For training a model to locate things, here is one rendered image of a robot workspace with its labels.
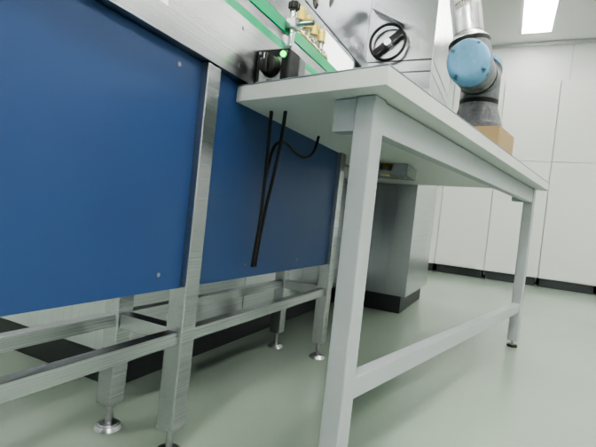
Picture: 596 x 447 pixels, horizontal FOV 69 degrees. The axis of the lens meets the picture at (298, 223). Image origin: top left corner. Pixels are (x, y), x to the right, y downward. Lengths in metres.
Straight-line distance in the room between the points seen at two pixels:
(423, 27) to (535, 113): 2.84
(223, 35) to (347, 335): 0.60
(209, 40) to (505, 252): 4.56
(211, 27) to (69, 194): 0.40
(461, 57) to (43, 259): 1.14
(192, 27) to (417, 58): 1.90
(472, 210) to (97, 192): 4.70
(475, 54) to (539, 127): 3.93
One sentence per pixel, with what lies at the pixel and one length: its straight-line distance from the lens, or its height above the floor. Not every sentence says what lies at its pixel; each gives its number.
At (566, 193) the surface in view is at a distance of 5.18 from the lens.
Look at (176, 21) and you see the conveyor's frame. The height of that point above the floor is 0.79.
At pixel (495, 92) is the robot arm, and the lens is 1.51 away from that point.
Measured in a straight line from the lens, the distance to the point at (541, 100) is 5.33.
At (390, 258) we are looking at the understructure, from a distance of 2.45.
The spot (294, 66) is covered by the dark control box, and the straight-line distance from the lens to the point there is 0.98.
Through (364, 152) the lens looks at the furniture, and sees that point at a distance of 0.78.
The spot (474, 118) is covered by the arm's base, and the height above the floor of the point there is 0.84.
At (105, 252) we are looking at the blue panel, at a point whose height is 0.40.
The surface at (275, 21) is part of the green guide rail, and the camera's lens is 1.12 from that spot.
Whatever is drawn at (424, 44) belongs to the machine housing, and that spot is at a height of 1.48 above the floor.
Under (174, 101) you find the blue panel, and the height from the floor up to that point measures 0.66.
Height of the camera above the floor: 0.49
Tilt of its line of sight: 1 degrees down
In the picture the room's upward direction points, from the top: 6 degrees clockwise
